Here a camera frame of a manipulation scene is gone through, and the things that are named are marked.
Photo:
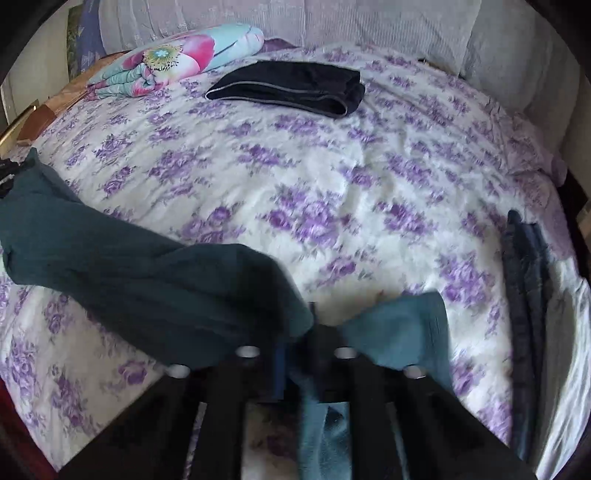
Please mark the folded grey sweatpants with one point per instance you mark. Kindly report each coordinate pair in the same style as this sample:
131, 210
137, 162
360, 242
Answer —
566, 380

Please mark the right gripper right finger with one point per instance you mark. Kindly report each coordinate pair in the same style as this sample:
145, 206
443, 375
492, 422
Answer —
404, 425

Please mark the blue patterned cloth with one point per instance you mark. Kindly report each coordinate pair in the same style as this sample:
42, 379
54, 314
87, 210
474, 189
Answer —
84, 46

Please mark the teal green pants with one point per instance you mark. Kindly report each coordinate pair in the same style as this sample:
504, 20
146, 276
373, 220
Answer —
189, 307

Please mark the folded black pants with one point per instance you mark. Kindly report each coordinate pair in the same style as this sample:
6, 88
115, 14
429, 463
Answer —
324, 89

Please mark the orange brown pillow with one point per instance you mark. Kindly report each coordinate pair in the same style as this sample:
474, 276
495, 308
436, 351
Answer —
55, 106

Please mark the folded blue jeans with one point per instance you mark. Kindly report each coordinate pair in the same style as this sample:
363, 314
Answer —
528, 289

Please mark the folded floral quilt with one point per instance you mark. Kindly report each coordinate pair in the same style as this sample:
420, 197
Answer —
156, 65

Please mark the purple floral bedspread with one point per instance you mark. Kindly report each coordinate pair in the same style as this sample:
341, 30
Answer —
408, 194

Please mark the white lace covered headboard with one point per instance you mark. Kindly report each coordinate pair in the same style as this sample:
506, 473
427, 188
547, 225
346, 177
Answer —
504, 48

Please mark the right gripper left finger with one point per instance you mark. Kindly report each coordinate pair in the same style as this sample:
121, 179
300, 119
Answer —
186, 427

